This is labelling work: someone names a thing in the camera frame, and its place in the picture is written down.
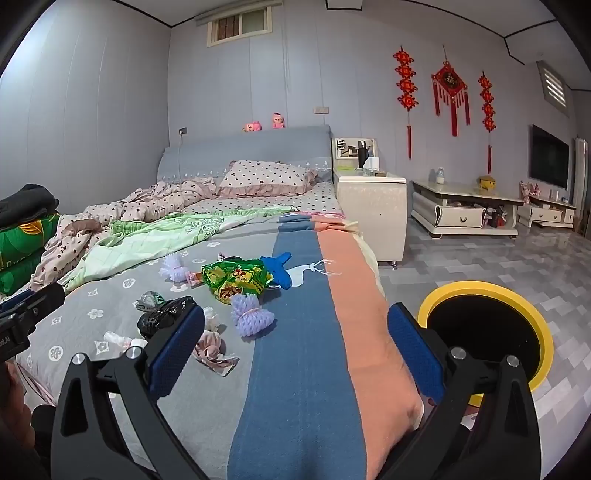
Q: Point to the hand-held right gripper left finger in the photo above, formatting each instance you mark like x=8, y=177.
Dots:
x=178, y=350

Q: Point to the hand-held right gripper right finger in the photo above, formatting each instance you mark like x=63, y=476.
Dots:
x=415, y=350

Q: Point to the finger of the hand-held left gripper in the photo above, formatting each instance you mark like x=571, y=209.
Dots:
x=44, y=297

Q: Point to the pink wrapper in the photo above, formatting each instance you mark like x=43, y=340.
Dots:
x=210, y=353

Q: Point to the shiny black plastic bag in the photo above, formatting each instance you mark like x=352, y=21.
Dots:
x=161, y=318

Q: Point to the small white paper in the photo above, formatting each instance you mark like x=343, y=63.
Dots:
x=211, y=318

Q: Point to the silver green wrapper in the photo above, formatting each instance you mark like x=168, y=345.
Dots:
x=147, y=301

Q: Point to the yellow rimmed black trash bin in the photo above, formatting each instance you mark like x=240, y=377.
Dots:
x=485, y=323

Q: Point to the small red snack packet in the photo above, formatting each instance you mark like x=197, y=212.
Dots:
x=196, y=278

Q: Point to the purple foam fruit net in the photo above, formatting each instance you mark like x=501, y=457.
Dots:
x=251, y=318

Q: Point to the small purple doll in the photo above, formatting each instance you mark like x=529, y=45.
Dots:
x=175, y=270

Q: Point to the green snack packet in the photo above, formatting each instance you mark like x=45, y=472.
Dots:
x=235, y=279

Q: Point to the black fuzzy toy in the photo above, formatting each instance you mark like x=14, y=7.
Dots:
x=228, y=256

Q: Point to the blue glove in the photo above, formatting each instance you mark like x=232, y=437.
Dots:
x=279, y=272

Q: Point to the folded green quilt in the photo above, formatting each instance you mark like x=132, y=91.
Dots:
x=23, y=240

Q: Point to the folded black cloth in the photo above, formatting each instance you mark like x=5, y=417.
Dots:
x=27, y=203

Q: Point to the bed with patterned blanket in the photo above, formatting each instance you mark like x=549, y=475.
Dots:
x=300, y=346

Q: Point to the green patterned blanket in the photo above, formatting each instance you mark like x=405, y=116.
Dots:
x=175, y=230

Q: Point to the white coffee table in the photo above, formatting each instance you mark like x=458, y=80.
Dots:
x=457, y=214

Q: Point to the cream bedside cabinet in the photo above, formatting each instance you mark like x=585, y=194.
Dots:
x=369, y=212

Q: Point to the pink dotted quilt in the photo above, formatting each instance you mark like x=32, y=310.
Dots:
x=152, y=198

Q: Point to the red items under table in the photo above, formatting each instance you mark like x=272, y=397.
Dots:
x=496, y=218

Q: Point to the small white bottle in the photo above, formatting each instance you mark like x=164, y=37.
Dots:
x=441, y=175

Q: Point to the white television stand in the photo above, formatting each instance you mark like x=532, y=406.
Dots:
x=545, y=214

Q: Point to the pink dotted pillow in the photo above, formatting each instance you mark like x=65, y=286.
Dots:
x=268, y=177

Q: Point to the pink toy figures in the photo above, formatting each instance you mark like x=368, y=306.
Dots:
x=528, y=190

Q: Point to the black thermos bottle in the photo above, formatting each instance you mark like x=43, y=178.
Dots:
x=363, y=154

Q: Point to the grey bed headboard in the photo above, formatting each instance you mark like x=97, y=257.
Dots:
x=254, y=143

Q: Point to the pink lying doll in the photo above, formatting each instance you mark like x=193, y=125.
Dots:
x=252, y=127

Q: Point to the white standing air conditioner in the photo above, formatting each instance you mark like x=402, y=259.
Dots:
x=581, y=175

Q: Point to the pink sitting doll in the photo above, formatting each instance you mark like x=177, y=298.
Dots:
x=278, y=121

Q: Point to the long red knot decoration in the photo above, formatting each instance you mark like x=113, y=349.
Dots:
x=486, y=101
x=406, y=78

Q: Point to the red diamond tassel decoration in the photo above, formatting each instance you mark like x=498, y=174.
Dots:
x=450, y=81

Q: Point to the louvred vent window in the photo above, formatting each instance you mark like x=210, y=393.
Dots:
x=552, y=87

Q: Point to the black wall television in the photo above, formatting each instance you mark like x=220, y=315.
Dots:
x=549, y=157

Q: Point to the small wall window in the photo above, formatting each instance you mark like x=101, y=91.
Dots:
x=240, y=27

